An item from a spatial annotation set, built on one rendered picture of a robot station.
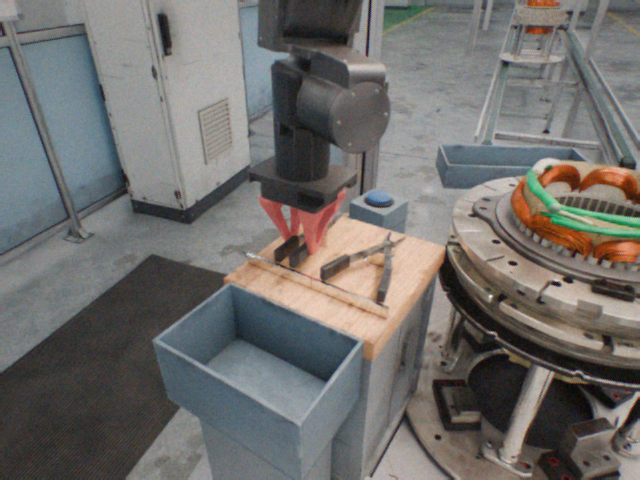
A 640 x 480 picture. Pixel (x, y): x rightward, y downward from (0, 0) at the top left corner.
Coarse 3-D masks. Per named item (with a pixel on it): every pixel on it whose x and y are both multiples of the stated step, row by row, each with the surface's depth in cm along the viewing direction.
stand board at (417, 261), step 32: (352, 224) 60; (320, 256) 53; (416, 256) 53; (256, 288) 48; (288, 288) 48; (352, 288) 48; (416, 288) 48; (320, 320) 44; (352, 320) 44; (384, 320) 44
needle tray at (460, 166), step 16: (448, 144) 86; (464, 144) 86; (448, 160) 87; (464, 160) 87; (480, 160) 87; (496, 160) 86; (512, 160) 86; (528, 160) 86; (560, 160) 85; (576, 160) 82; (448, 176) 78; (464, 176) 78; (480, 176) 78; (496, 176) 77; (512, 176) 77
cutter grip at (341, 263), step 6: (336, 258) 48; (342, 258) 48; (348, 258) 48; (330, 264) 47; (336, 264) 47; (342, 264) 48; (348, 264) 48; (324, 270) 46; (330, 270) 47; (336, 270) 47; (342, 270) 48; (324, 276) 46; (330, 276) 47
